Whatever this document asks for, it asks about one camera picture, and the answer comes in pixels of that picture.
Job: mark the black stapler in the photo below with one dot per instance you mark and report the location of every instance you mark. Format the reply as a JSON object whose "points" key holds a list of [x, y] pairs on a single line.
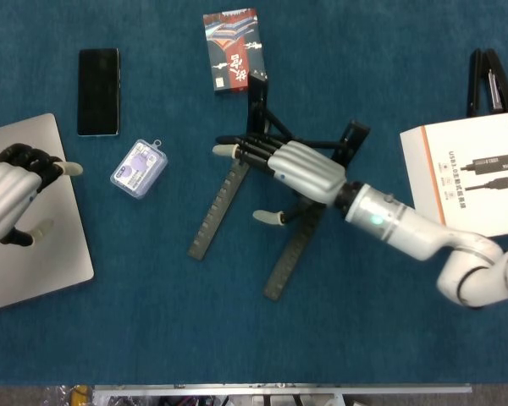
{"points": [[474, 84]]}

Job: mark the dark patterned card box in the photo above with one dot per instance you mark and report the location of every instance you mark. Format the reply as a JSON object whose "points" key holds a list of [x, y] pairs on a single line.
{"points": [[233, 46]]}

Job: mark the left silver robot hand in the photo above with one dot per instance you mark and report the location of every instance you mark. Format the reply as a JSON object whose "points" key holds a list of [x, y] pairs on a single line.
{"points": [[4, 190]]}

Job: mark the crumpled clear plastic wrap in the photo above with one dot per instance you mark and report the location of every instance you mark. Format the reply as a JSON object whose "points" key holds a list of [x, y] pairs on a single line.
{"points": [[55, 397]]}

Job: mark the dark foldable laptop stand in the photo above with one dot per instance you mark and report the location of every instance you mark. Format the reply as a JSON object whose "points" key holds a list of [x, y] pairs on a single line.
{"points": [[219, 211]]}

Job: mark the teal felt table cloth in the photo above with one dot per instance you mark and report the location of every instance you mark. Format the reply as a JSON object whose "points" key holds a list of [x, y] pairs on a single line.
{"points": [[110, 338]]}

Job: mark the aluminium frame rail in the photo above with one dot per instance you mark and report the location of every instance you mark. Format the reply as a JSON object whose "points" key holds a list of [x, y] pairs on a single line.
{"points": [[279, 387]]}

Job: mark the silver closed laptop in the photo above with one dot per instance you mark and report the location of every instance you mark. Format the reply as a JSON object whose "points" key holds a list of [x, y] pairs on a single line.
{"points": [[46, 262]]}

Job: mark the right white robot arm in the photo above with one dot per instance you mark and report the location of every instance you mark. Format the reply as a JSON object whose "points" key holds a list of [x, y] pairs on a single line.
{"points": [[406, 228]]}

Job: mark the clear small plastic case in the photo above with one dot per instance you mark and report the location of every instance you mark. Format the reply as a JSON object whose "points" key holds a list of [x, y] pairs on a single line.
{"points": [[137, 169]]}

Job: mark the black smartphone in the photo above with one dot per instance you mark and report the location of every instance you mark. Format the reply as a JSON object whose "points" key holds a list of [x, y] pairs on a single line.
{"points": [[98, 91]]}

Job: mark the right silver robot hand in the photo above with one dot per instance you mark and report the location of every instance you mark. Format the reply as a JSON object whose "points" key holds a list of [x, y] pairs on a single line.
{"points": [[309, 173]]}

